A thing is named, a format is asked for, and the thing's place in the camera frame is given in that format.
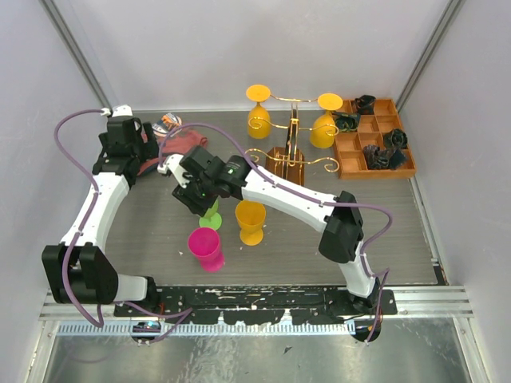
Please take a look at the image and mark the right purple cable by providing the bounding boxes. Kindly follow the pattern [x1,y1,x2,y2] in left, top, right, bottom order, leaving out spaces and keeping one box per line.
[158,123,394,346]

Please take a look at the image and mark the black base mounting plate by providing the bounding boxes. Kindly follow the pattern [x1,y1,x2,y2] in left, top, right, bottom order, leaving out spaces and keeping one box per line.
[113,283,398,325]

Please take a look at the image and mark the orange wine glass front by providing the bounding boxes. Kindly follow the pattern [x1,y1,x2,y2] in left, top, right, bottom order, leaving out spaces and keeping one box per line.
[235,200,266,246]

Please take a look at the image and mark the wooden compartment tray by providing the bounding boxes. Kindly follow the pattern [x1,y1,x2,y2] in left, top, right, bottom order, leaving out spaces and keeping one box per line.
[333,98,416,180]

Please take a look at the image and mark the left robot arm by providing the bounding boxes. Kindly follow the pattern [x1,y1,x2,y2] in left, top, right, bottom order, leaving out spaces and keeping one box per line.
[42,116,160,316]

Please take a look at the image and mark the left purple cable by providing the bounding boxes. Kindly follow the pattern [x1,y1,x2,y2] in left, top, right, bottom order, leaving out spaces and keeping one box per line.
[53,108,192,345]

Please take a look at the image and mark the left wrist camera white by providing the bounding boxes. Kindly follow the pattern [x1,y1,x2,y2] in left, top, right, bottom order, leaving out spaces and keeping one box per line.
[101,105,133,118]

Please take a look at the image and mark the aluminium rail front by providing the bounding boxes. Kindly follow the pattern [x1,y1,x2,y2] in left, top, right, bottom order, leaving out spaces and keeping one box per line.
[38,285,473,321]

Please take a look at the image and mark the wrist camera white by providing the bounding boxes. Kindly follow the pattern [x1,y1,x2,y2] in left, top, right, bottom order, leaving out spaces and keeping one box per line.
[156,154,192,188]
[101,105,133,118]

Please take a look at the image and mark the gold wire wine glass rack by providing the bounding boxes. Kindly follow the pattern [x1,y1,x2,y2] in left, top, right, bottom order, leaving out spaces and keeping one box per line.
[248,93,339,186]

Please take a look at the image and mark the red printed t-shirt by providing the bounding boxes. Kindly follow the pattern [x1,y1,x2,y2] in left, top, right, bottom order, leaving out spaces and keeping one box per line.
[137,113,208,177]

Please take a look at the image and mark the dark rolled sock lower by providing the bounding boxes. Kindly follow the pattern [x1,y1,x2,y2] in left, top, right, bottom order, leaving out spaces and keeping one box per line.
[362,144,408,170]

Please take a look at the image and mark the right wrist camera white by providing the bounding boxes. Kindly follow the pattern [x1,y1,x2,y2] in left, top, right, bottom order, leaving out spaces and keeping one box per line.
[156,154,192,188]

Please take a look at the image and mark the green wine glass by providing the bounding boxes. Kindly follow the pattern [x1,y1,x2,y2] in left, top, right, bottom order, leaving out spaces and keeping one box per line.
[199,200,222,231]

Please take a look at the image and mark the dark rolled sock upper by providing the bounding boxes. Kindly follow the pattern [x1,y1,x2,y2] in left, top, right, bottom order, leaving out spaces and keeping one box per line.
[353,95,376,115]

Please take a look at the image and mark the purple cable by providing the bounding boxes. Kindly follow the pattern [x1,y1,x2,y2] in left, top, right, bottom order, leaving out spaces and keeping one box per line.
[158,123,394,346]
[53,108,192,345]

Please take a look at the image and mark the orange wine glass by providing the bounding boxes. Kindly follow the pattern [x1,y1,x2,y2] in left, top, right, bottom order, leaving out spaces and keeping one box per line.
[235,200,266,246]
[246,85,271,140]
[310,93,343,148]

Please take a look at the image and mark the grey slotted cable duct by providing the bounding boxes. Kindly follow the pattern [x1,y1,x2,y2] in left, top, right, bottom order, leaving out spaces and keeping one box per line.
[57,321,355,337]

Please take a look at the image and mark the dark rolled sock right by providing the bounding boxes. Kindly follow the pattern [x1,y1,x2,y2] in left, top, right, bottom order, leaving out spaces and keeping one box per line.
[382,128,408,150]

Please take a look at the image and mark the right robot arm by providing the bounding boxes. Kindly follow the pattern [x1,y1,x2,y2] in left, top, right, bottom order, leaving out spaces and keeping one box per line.
[158,146,382,314]

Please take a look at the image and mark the pink wine glass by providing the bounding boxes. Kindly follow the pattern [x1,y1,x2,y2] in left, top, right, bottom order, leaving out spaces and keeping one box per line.
[188,227,224,273]

